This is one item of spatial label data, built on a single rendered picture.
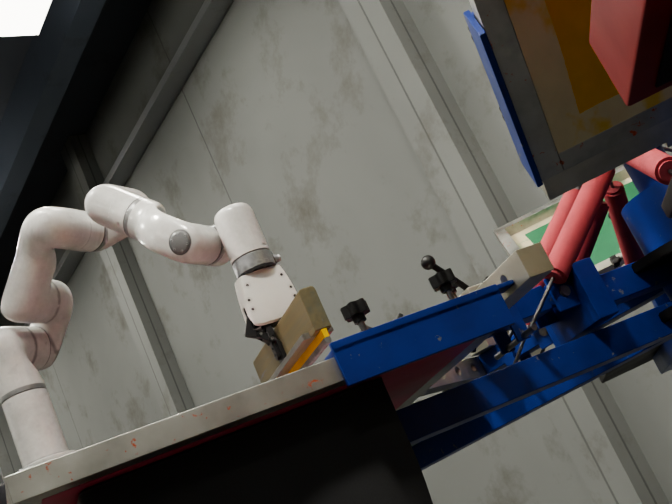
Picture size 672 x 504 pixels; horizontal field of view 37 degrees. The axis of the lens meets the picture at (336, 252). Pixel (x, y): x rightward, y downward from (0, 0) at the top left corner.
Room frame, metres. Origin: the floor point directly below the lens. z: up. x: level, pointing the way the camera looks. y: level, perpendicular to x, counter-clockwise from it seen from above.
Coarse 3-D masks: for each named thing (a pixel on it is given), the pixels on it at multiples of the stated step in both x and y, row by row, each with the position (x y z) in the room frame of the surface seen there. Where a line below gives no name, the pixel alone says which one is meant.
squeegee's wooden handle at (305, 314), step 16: (304, 288) 1.59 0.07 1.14; (304, 304) 1.58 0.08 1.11; (320, 304) 1.59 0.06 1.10; (288, 320) 1.67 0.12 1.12; (304, 320) 1.60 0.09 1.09; (320, 320) 1.59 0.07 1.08; (288, 336) 1.70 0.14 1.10; (272, 352) 1.80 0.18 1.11; (288, 352) 1.73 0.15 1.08; (256, 368) 1.92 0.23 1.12; (272, 368) 1.84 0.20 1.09
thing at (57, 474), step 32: (288, 384) 1.44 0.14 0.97; (320, 384) 1.46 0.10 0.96; (192, 416) 1.38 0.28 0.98; (224, 416) 1.40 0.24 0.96; (256, 416) 1.44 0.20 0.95; (96, 448) 1.33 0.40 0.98; (128, 448) 1.34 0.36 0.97; (160, 448) 1.36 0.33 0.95; (32, 480) 1.29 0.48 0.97; (64, 480) 1.30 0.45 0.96
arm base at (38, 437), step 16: (16, 400) 1.96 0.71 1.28; (32, 400) 1.97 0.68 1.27; (48, 400) 2.00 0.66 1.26; (16, 416) 1.96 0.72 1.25; (32, 416) 1.96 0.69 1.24; (48, 416) 1.98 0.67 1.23; (16, 432) 1.96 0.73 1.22; (32, 432) 1.96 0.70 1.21; (48, 432) 1.97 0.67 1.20; (16, 448) 1.98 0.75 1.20; (32, 448) 1.96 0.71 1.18; (48, 448) 1.96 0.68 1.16; (64, 448) 1.99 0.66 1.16; (32, 464) 1.94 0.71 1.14
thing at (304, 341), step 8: (304, 336) 1.61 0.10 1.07; (296, 344) 1.64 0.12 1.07; (304, 344) 1.64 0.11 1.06; (296, 352) 1.67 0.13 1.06; (288, 360) 1.70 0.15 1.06; (296, 360) 1.73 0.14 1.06; (280, 368) 1.76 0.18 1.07; (288, 368) 1.77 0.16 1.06; (272, 376) 1.81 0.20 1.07; (280, 376) 1.80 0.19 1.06
